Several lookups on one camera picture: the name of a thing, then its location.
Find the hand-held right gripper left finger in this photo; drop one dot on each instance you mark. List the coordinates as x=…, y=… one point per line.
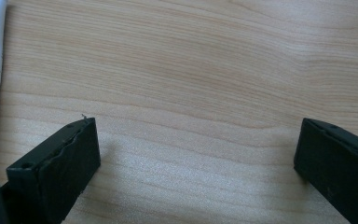
x=59, y=168

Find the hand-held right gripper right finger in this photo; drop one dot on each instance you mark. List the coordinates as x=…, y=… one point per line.
x=338, y=165

